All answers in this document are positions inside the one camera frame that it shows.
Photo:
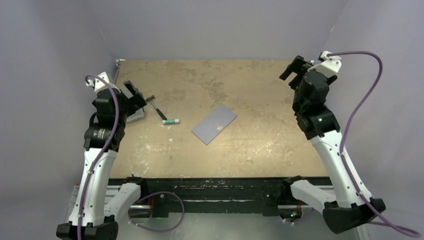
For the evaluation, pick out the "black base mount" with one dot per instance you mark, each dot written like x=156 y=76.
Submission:
x=229 y=195

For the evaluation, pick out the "clear plastic organizer box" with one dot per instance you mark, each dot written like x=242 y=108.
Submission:
x=138 y=115

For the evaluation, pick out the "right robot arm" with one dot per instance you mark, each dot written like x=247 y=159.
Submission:
x=352 y=204

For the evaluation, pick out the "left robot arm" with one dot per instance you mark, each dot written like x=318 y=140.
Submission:
x=91 y=218

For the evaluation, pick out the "grey envelope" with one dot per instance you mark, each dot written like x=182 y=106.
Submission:
x=213 y=124

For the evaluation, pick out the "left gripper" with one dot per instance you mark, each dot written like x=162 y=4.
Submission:
x=135 y=102

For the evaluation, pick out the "black hammer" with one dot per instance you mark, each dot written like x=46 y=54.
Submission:
x=150 y=100

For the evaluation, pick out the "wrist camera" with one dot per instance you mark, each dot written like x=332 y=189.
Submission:
x=100 y=82
x=329 y=64

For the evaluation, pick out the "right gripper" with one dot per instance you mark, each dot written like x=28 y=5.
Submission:
x=299 y=66

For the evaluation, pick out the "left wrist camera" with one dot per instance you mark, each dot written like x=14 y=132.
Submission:
x=100 y=82

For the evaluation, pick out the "green white glue stick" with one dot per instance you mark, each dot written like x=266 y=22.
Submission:
x=171 y=121

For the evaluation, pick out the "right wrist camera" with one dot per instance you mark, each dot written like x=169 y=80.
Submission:
x=329 y=64

